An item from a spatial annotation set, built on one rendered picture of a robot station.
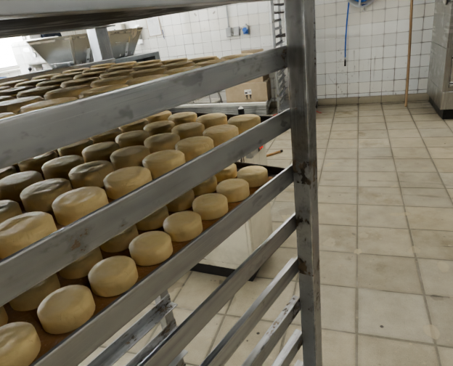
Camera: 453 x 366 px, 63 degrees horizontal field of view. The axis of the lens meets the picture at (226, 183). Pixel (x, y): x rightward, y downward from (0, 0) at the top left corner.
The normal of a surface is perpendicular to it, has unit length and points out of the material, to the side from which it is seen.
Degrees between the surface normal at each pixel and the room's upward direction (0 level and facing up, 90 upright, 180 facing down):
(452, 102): 88
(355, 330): 0
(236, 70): 90
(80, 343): 90
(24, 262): 90
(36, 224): 0
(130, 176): 0
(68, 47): 110
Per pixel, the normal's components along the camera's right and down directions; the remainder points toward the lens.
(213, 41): -0.31, 0.41
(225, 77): 0.80, 0.15
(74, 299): -0.12, -0.91
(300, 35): -0.58, 0.39
